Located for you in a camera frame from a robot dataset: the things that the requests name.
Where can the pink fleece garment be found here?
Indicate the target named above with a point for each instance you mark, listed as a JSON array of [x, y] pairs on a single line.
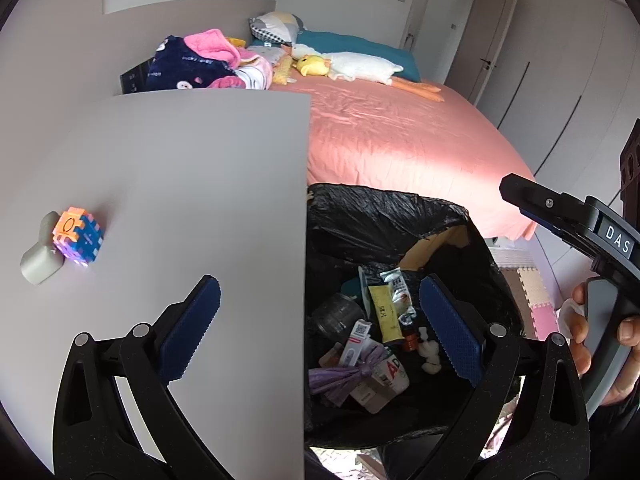
[[210, 45]]

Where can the yellow long plush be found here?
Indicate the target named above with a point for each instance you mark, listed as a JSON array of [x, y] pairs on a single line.
[[282, 70]]

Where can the foam puzzle floor mat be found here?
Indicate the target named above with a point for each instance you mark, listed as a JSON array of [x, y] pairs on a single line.
[[530, 290]]

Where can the silver snack wrapper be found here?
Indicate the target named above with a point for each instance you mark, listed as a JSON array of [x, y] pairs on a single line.
[[400, 292]]

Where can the white goose plush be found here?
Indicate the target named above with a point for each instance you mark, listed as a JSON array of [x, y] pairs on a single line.
[[360, 65]]

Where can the crumpled white tissue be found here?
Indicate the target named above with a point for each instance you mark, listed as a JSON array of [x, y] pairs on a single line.
[[430, 352]]

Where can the white and pink garment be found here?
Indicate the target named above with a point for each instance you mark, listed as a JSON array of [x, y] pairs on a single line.
[[252, 75]]

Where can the trash bin with black bag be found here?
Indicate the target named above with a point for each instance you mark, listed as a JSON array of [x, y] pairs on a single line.
[[360, 220]]

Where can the white wardrobe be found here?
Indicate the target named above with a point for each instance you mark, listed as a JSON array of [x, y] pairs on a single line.
[[560, 85]]

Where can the yellow packet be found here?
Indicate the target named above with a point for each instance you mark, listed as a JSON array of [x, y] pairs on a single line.
[[385, 315]]

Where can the dark glass jar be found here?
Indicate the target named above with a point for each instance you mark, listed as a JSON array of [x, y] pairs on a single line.
[[335, 320]]

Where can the white room door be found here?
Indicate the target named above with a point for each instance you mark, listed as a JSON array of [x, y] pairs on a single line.
[[440, 5]]

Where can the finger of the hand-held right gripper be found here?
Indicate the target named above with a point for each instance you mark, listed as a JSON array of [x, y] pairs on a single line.
[[545, 207]]

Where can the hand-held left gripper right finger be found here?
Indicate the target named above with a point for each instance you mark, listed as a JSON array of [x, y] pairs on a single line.
[[450, 330]]

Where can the bed with pink sheet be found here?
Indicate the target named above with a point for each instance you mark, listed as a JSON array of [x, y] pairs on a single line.
[[400, 145]]

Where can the grey plastic case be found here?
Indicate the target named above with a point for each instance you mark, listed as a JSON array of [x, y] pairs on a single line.
[[37, 260]]

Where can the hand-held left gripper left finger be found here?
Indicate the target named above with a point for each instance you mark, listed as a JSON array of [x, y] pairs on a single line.
[[190, 330]]

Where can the yellow duck plush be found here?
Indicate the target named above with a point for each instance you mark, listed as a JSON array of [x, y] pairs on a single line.
[[312, 65]]

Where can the white plastic drink bottle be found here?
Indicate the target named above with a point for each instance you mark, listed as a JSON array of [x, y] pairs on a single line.
[[385, 380]]

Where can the white cardboard box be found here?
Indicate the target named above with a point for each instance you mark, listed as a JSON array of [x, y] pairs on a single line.
[[355, 342]]

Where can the person's right hand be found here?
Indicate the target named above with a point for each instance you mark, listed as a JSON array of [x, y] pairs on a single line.
[[631, 332]]

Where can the teal pillow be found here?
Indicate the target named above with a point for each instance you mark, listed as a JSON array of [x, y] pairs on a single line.
[[350, 42]]

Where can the checked grey pillow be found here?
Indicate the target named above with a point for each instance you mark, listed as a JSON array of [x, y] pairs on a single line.
[[272, 27]]

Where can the navy patterned garment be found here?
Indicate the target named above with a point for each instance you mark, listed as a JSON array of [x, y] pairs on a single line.
[[180, 67]]

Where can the black box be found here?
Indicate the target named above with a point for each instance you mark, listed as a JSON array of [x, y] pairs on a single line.
[[132, 77]]

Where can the colourful puzzle cube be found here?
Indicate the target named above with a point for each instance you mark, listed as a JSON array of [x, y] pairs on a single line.
[[77, 237]]

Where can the purple plastic bag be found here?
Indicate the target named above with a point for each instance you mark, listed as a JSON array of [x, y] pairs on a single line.
[[345, 375]]

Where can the person's right forearm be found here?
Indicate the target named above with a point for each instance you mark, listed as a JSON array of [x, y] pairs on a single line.
[[620, 435]]

